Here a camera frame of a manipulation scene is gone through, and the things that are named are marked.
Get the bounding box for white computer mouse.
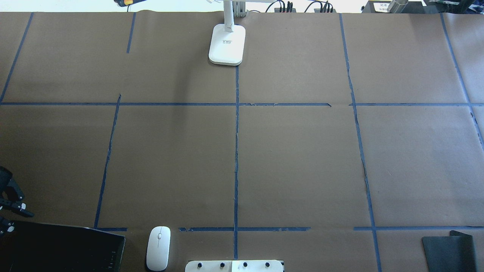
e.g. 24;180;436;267
146;227;171;271

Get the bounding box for orange black tool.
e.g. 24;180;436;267
114;0;145;7

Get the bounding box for black box with label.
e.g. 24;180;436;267
361;0;426;14

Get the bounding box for dark grey mouse pad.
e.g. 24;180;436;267
421;230;478;272

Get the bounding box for grey laptop computer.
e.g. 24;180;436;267
1;221;126;272

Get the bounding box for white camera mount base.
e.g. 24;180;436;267
185;260;285;272

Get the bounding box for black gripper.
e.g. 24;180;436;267
0;166;34;236

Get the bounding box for silver metal cylinder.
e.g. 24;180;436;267
387;0;409;14

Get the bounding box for black orange power hub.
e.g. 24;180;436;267
270;0;297;13

